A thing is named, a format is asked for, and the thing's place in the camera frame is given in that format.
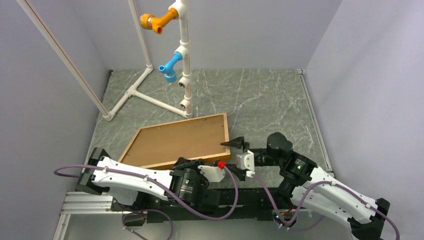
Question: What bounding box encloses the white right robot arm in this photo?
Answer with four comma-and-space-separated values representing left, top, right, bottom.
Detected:
222, 132, 390, 240

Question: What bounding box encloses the orange pipe nozzle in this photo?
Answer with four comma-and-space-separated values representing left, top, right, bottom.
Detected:
140, 8, 179, 35

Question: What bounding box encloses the blue pipe nozzle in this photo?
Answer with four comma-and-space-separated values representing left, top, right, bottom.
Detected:
158, 52, 183, 83

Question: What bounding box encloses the white PVC pipe stand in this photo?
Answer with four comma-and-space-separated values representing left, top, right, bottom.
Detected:
17, 0, 193, 122

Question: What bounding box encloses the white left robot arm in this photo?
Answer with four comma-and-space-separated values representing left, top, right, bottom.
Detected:
75, 147, 220, 210

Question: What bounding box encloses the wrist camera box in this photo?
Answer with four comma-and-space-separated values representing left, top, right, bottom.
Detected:
197, 160, 226, 183
235, 150, 255, 178

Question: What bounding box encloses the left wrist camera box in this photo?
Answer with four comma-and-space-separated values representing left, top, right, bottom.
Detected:
197, 160, 226, 183

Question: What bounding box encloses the brown backing board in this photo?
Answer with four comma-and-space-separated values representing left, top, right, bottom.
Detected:
119, 113, 231, 170

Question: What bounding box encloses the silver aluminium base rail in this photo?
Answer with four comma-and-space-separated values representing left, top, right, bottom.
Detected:
53, 191, 113, 240

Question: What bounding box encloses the wooden picture frame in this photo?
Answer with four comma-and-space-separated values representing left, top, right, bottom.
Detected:
117, 112, 232, 171

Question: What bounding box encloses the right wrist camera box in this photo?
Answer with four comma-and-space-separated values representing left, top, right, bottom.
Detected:
235, 150, 255, 178

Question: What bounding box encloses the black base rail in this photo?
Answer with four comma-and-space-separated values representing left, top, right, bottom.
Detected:
110, 187, 277, 221

